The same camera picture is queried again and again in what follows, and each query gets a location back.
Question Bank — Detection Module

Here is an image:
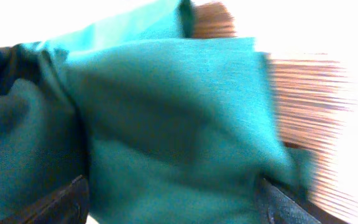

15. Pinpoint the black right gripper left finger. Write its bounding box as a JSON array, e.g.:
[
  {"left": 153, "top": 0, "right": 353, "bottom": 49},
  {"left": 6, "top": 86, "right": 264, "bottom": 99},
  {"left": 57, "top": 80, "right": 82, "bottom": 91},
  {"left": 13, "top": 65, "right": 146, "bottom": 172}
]
[{"left": 0, "top": 175, "right": 90, "bottom": 224}]

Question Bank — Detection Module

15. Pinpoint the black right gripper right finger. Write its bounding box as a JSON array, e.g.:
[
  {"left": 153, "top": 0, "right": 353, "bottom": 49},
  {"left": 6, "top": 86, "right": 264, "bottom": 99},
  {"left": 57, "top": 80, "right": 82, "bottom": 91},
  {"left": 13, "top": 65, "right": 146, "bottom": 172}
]
[{"left": 255, "top": 178, "right": 346, "bottom": 224}]

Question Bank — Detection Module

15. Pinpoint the green cloth garment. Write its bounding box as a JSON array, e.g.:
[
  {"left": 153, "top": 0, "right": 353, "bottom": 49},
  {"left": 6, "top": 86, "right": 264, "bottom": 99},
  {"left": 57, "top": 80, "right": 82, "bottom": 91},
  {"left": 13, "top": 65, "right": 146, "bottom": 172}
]
[{"left": 0, "top": 1, "right": 313, "bottom": 223}]

